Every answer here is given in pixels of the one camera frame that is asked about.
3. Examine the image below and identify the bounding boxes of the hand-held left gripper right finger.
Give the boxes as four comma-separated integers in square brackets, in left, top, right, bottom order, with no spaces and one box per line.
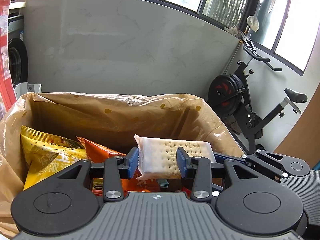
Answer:
[176,147,259,202]

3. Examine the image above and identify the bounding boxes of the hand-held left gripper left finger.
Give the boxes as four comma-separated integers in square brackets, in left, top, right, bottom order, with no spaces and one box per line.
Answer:
[56,147,139,202]

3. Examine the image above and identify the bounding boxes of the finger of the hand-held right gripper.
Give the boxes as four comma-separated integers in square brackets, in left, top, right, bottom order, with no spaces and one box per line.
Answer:
[214,149,293,178]

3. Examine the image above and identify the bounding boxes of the clear cracker packet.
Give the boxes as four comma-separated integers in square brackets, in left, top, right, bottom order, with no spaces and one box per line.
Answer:
[134,134,218,180]

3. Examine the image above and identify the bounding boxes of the orange snack packet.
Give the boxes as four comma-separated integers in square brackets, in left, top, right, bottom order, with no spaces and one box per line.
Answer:
[76,136,160,193]

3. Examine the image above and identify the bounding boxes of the small yellow snack packet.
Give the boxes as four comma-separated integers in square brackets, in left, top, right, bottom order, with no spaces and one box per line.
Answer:
[92,177,104,196]

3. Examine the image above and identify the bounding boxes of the tan plastic bag liner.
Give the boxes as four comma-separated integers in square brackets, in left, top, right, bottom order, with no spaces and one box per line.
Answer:
[0,92,244,238]

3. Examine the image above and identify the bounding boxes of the brown cardboard box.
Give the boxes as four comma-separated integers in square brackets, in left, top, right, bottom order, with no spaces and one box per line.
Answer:
[0,92,244,238]

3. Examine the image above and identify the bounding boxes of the wooden board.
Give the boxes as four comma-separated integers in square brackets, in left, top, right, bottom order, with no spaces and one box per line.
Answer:
[274,85,320,165]

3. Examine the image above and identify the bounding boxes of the black exercise bike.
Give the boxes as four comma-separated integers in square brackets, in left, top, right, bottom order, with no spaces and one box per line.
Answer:
[207,30,308,155]

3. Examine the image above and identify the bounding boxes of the crumpled beige paper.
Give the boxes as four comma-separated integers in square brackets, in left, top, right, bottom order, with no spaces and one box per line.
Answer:
[226,26,242,37]

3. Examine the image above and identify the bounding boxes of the white plastic basket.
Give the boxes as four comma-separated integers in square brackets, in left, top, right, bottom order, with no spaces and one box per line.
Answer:
[14,82,42,98]

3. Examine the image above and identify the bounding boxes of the white plastic bag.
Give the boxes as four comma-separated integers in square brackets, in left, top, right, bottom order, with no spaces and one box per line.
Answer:
[247,16,260,32]

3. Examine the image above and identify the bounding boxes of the washing machine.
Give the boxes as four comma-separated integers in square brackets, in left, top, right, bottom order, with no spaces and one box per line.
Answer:
[7,15,28,88]

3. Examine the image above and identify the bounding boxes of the printed red curtain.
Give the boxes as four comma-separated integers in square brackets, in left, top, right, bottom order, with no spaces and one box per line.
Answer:
[0,0,17,110]

